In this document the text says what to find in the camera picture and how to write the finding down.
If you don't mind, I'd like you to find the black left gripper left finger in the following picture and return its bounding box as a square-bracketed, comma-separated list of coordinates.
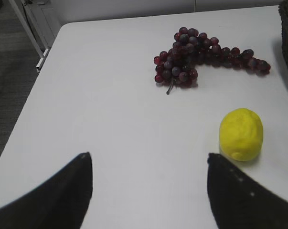
[0, 152, 93, 229]

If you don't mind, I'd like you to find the yellow-green lemon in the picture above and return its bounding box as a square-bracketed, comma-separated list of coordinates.
[219, 108, 263, 162]

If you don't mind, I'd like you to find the white metal frame leg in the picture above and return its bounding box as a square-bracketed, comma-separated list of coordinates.
[9, 0, 61, 72]

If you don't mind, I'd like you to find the dark red grape bunch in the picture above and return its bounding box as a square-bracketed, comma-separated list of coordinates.
[153, 27, 271, 94]

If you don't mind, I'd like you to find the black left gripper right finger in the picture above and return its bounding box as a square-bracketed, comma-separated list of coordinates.
[207, 153, 288, 229]

